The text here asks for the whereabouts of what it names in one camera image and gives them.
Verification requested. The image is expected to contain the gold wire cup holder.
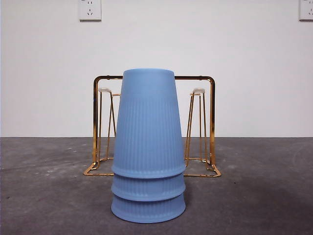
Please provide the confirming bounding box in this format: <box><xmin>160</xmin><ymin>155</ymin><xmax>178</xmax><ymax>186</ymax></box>
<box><xmin>82</xmin><ymin>75</ymin><xmax>222</xmax><ymax>178</ymax></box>

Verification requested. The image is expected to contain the blue ribbed plastic cup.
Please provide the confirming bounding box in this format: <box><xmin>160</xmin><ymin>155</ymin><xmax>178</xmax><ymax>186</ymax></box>
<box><xmin>111</xmin><ymin>192</ymin><xmax>186</xmax><ymax>225</ymax></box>
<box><xmin>111</xmin><ymin>69</ymin><xmax>186</xmax><ymax>177</ymax></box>
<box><xmin>111</xmin><ymin>170</ymin><xmax>186</xmax><ymax>199</ymax></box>

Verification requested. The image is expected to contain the white wall socket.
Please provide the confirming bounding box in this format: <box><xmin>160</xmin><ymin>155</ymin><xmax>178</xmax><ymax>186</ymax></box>
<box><xmin>298</xmin><ymin>0</ymin><xmax>313</xmax><ymax>22</ymax></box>
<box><xmin>78</xmin><ymin>0</ymin><xmax>102</xmax><ymax>22</ymax></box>

